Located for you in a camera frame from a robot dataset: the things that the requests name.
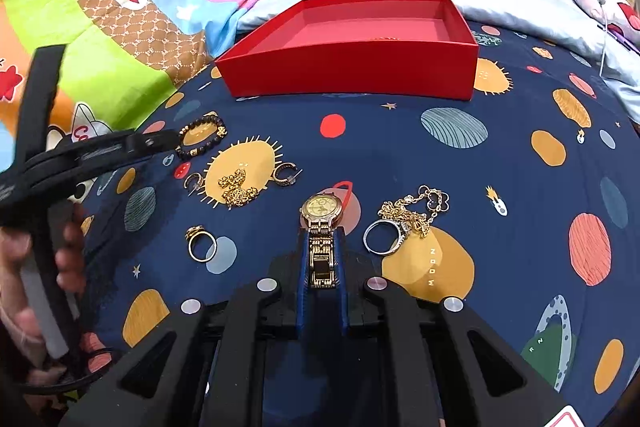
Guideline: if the gold ring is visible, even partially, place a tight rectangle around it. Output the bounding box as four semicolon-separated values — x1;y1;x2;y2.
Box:
184;223;219;264

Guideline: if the small gold hoop earring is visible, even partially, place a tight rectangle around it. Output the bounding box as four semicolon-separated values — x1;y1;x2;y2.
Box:
183;172;205;196

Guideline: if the pink cartoon plush pillow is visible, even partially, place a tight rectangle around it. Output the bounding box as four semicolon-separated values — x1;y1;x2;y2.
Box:
574;0;640;46

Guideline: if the gold wristwatch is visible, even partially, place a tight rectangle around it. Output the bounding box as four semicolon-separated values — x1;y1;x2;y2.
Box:
299;193;343;289

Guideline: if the navy planet print bedsheet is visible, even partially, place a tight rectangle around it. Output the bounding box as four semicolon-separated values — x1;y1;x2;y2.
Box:
82;24;639;426

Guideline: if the gold chain necklace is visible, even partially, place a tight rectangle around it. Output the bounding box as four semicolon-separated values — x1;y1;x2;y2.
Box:
217;167;260;209

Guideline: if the thin gold flower necklace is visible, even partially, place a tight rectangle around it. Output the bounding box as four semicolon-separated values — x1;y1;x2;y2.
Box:
376;184;452;239

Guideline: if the red cardboard box tray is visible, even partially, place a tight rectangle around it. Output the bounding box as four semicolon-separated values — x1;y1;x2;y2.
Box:
216;0;478;101

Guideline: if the colourful monkey cartoon blanket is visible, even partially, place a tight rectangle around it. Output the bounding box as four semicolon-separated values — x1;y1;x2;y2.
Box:
1;0;258;167

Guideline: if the person's left hand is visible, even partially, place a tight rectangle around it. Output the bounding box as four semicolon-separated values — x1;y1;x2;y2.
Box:
1;204;86;387

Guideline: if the dark bead bracelet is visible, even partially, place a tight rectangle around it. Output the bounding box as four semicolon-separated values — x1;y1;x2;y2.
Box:
174;114;229;160

